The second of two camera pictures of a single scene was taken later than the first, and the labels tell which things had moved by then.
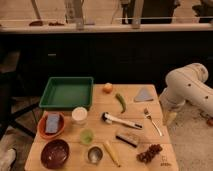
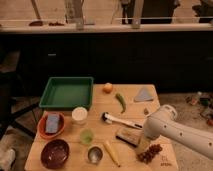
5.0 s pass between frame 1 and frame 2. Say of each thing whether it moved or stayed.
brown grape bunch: stayed
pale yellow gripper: moved
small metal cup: stayed
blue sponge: stayed
